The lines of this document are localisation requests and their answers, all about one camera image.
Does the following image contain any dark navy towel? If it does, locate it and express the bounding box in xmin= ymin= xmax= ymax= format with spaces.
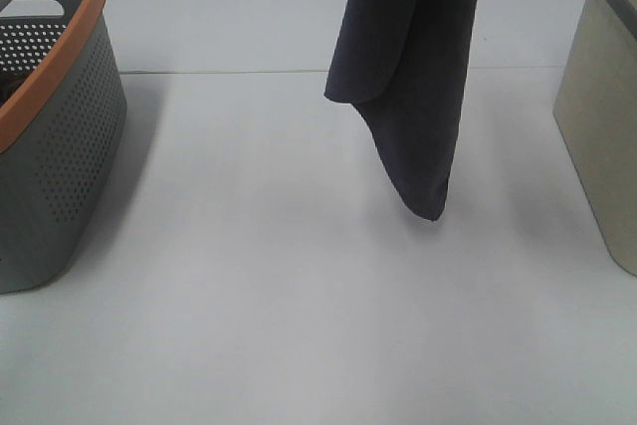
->
xmin=324 ymin=0 xmax=477 ymax=221

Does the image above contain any beige fabric bin grey rim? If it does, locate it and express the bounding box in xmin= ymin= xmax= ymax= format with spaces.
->
xmin=553 ymin=0 xmax=636 ymax=274

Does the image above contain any grey perforated basket orange rim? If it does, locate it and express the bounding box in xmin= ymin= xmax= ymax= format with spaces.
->
xmin=1 ymin=0 xmax=127 ymax=294

